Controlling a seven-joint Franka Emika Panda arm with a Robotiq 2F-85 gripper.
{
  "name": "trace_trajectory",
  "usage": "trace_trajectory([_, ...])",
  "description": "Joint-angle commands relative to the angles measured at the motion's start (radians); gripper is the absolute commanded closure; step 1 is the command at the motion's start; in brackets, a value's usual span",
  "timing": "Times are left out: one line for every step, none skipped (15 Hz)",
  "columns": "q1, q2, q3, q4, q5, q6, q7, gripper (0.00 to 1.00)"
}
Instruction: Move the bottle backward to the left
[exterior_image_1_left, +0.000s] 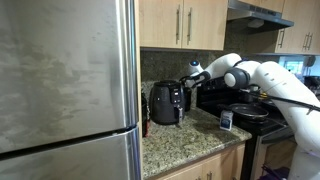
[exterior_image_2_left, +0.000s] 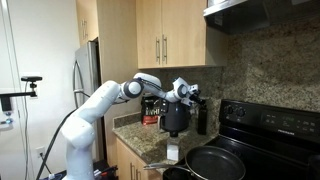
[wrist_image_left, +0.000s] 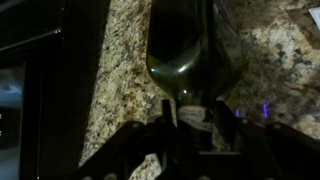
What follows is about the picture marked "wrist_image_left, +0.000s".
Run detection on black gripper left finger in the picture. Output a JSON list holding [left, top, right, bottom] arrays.
[[71, 100, 173, 180]]

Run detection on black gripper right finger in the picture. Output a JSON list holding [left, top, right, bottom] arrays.
[[214, 101, 320, 180]]

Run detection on dark green glass bottle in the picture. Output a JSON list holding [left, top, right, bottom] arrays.
[[146, 0, 237, 151]]

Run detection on black stove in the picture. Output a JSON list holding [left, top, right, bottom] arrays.
[[0, 0, 110, 180]]

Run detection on white warning tag label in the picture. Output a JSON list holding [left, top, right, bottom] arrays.
[[309, 7, 320, 30]]

